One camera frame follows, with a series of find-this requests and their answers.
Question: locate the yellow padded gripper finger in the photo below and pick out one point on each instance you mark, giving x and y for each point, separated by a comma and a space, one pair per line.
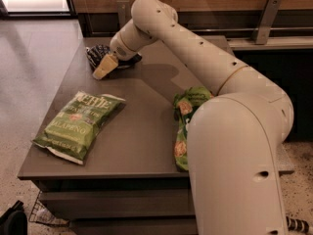
108, 64

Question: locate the blue chip bag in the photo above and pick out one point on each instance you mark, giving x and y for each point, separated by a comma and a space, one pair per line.
96, 53

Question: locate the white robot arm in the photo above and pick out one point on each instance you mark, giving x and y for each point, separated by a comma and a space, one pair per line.
232, 138

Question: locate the green jalapeno Kettle chip bag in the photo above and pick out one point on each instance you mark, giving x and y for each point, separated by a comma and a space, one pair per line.
70, 134

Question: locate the green Dang rice chips bag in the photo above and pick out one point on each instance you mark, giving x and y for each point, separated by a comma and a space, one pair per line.
185, 105

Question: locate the black bag on floor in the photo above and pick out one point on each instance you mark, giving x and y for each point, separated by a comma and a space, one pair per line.
14, 221

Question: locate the black white striped pole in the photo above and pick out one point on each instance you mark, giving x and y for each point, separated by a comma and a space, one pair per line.
299, 225

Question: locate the left metal wall bracket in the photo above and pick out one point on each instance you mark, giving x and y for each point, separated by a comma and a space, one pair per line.
124, 12

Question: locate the metal wall bracket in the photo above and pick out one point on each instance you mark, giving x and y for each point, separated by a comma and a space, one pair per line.
124, 12
261, 33

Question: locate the wire basket under table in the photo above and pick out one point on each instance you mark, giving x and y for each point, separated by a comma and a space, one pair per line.
41, 215

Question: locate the horizontal metal rail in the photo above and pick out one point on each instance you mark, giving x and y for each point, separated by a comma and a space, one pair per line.
272, 29

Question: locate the right metal wall bracket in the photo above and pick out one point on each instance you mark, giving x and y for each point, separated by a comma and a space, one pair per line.
261, 33

